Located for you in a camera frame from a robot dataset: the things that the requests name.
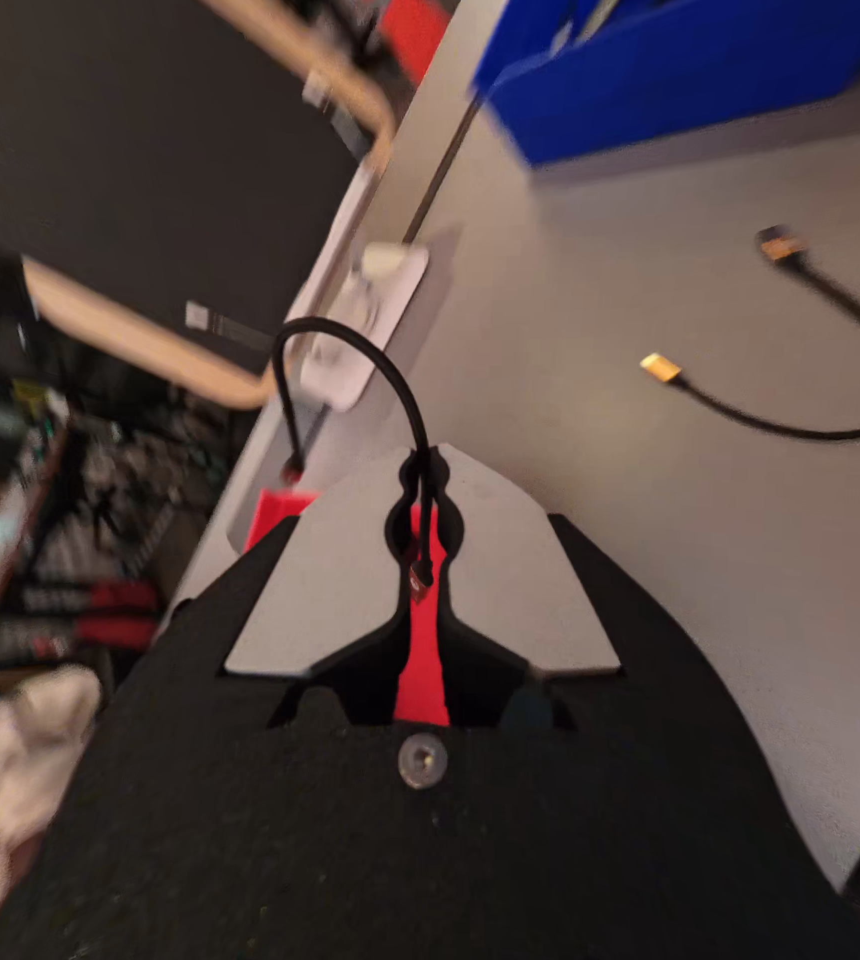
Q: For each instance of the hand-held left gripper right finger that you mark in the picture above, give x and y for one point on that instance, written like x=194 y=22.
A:
x=520 y=585

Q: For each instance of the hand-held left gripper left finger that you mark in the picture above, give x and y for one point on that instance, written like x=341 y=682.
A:
x=325 y=585

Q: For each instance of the red plastic bin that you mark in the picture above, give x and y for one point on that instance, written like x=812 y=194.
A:
x=422 y=675

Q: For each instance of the blue plastic bin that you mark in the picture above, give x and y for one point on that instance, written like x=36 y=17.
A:
x=662 y=75

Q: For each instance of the grey desk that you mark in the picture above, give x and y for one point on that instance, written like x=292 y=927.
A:
x=624 y=562

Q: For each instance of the cluttered tool rack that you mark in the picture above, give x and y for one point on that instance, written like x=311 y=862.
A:
x=100 y=480

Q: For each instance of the white cloth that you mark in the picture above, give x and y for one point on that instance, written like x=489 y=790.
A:
x=2 y=750

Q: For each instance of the red blurred object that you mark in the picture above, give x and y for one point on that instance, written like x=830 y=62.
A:
x=415 y=30

